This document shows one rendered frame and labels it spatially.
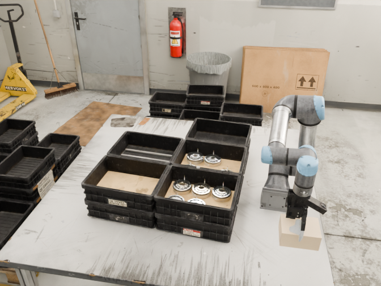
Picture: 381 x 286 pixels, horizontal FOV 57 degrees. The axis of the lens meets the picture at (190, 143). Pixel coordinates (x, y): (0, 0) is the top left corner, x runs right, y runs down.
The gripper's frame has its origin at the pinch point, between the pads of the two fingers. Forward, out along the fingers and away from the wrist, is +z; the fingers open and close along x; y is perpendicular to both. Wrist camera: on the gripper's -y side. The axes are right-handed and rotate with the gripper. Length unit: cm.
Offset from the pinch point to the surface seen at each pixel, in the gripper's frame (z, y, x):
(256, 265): 26.6, 15.6, -0.5
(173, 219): 16, 58, -13
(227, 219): 10.7, 31.1, -11.8
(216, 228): 16.4, 36.0, -11.0
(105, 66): 59, 229, -344
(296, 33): 1, -28, -347
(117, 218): 23, 90, -16
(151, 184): 14, 76, -36
